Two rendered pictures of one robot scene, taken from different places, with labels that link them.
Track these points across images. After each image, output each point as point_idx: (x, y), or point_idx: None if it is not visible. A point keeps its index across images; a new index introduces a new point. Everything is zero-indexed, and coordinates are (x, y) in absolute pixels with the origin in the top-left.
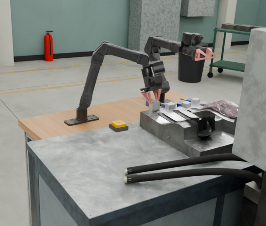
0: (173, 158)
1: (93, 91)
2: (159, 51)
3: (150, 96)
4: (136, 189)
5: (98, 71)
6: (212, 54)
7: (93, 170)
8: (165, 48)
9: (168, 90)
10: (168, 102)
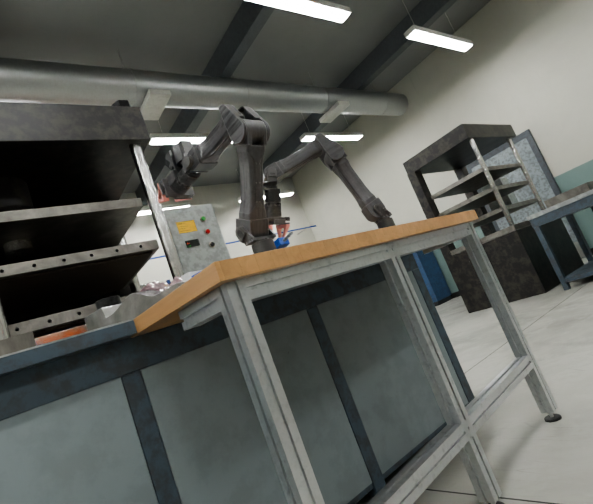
0: None
1: (357, 201)
2: (233, 143)
3: (277, 232)
4: None
5: (338, 176)
6: (160, 196)
7: None
8: (223, 150)
9: (240, 241)
10: (253, 253)
